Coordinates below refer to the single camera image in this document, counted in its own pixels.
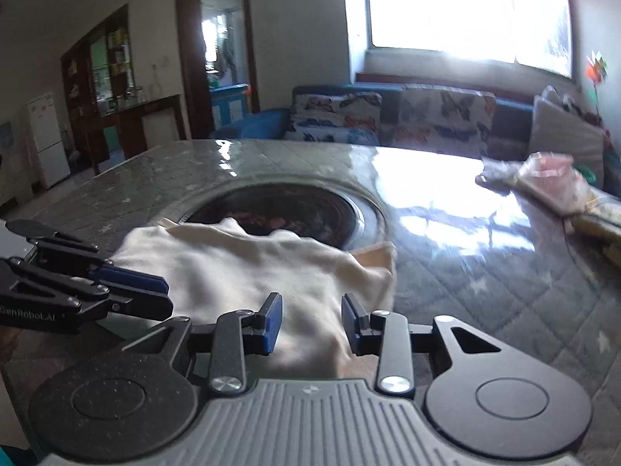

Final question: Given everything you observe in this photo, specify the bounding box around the yellow folded garment in bag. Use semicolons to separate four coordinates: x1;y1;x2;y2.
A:
567;187;620;268

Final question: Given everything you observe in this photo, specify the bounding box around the pink garment in bag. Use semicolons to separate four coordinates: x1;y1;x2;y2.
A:
477;153;597;218

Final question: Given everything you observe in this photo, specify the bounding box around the black round induction cooktop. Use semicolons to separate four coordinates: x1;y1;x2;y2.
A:
181;183;366;249

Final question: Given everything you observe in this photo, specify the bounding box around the grey pillow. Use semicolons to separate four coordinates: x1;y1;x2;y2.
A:
527;85;604;188

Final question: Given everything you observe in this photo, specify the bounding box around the left butterfly cushion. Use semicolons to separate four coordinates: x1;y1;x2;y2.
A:
284;92;382;146

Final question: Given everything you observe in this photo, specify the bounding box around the grey quilted star table cover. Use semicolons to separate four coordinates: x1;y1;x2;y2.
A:
16;140;620;465

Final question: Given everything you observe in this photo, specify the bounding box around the dark wooden display cabinet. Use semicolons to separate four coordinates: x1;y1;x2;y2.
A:
61;5;134;170

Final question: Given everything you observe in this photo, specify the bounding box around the blue white small cabinet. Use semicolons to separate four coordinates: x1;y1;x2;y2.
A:
210;83;250;129

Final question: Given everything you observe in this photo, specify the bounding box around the green bowl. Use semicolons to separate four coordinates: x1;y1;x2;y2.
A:
577;166;597;184

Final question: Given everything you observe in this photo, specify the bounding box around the colourful pinwheel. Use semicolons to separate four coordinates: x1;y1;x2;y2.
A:
585;52;607;118

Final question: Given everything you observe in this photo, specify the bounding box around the blue sofa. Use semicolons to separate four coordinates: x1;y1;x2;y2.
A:
212;83;620;195

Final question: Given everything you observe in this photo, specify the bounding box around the dark wooden console table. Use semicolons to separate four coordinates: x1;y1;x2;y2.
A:
83;95;187;176

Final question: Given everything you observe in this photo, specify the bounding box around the window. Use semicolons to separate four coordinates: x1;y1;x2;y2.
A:
367;0;572;77

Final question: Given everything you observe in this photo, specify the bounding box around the right butterfly cushion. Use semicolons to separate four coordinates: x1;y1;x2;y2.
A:
384;84;497;159

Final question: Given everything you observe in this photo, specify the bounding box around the butterfly cushion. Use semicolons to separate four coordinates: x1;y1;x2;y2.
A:
284;92;382;146
384;84;497;159

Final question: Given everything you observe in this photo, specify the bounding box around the white refrigerator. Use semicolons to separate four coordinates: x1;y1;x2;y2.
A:
26;94;71;190

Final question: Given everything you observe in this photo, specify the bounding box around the cream knit garment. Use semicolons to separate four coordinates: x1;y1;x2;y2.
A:
111;218;397;381

